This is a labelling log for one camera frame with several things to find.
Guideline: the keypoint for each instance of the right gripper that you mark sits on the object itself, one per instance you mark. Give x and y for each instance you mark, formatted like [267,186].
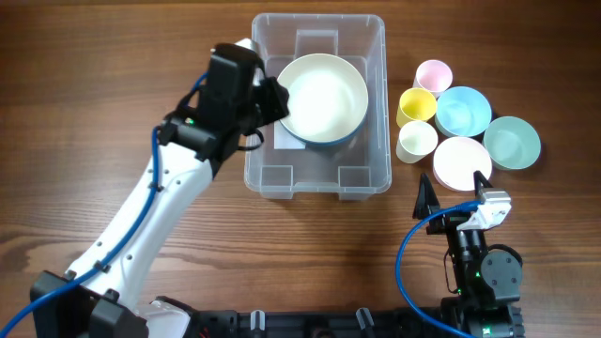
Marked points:
[428,201]

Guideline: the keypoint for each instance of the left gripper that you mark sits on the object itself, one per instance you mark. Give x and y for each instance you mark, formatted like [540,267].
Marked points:
[278,98]

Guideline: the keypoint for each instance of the pink small bowl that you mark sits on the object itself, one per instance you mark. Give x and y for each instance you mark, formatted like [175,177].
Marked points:
[455,161]

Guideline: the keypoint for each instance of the green small bowl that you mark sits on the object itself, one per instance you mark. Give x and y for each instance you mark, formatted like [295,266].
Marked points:
[512,143]

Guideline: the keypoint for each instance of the cream large bowl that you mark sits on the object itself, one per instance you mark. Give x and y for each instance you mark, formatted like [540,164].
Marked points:
[324,86]

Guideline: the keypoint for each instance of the dark blue bowl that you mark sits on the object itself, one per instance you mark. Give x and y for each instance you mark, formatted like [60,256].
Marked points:
[322,125]

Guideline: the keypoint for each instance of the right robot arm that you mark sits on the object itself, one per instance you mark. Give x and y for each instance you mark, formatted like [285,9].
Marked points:
[487,276]

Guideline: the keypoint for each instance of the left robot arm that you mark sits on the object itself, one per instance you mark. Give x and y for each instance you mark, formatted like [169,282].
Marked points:
[98,294]

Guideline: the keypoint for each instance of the clear plastic storage container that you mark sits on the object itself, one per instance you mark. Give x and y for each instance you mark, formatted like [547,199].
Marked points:
[354,169]

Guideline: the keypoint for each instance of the cream cup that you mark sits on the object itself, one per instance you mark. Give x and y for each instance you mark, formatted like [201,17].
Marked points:
[416,140]

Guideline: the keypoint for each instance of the light blue small bowl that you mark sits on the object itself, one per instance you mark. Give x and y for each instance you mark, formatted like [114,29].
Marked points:
[462,111]

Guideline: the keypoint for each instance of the yellow cup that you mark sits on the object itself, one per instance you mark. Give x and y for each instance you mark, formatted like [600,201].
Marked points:
[416,104]

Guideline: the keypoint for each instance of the pink cup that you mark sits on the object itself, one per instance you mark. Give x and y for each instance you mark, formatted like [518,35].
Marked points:
[433,76]

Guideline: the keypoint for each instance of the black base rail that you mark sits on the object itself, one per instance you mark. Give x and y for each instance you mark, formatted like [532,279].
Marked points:
[399,323]

